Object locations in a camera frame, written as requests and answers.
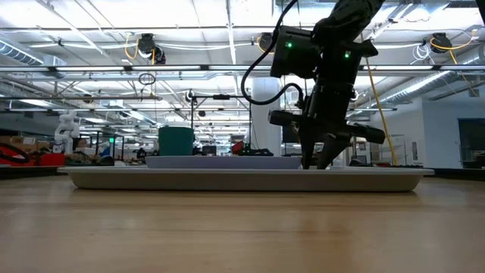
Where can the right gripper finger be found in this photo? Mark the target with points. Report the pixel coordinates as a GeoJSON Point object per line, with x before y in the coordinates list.
{"type": "Point", "coordinates": [307, 149]}
{"type": "Point", "coordinates": [331, 149]}

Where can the grey serving tray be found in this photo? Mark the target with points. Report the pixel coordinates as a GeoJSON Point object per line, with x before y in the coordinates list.
{"type": "Point", "coordinates": [246, 181]}

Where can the pale blue plate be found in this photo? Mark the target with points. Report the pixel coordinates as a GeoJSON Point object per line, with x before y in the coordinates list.
{"type": "Point", "coordinates": [223, 162]}

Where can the green plastic cup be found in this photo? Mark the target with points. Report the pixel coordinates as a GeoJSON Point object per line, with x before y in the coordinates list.
{"type": "Point", "coordinates": [176, 141]}

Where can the black monitor screen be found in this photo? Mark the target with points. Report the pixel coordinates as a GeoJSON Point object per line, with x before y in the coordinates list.
{"type": "Point", "coordinates": [290, 135]}

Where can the white building column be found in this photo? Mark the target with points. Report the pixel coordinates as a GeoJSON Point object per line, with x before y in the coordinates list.
{"type": "Point", "coordinates": [261, 129]}

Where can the red background object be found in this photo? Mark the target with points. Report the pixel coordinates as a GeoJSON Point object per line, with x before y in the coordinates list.
{"type": "Point", "coordinates": [238, 147]}

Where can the dark doorway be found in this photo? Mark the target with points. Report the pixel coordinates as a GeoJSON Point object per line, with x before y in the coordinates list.
{"type": "Point", "coordinates": [473, 140]}

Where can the long ceiling light bar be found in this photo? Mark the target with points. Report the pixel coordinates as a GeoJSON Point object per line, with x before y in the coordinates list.
{"type": "Point", "coordinates": [170, 68]}

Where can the person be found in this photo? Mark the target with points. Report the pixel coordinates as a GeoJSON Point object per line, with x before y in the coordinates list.
{"type": "Point", "coordinates": [81, 145]}

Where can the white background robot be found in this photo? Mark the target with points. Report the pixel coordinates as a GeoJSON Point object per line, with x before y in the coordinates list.
{"type": "Point", "coordinates": [67, 129]}

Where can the red box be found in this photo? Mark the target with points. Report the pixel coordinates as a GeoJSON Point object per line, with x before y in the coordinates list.
{"type": "Point", "coordinates": [49, 159]}

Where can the silver ventilation duct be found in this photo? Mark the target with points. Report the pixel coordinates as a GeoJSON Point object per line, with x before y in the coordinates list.
{"type": "Point", "coordinates": [417, 89]}
{"type": "Point", "coordinates": [22, 55]}

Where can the black metal frame stand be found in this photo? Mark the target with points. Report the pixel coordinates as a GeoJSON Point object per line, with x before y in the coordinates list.
{"type": "Point", "coordinates": [221, 97]}

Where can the grey overhead rail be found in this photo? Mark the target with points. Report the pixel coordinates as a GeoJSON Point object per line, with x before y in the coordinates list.
{"type": "Point", "coordinates": [76, 98]}

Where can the black table edge frame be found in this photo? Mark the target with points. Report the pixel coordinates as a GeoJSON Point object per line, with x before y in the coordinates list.
{"type": "Point", "coordinates": [30, 172]}

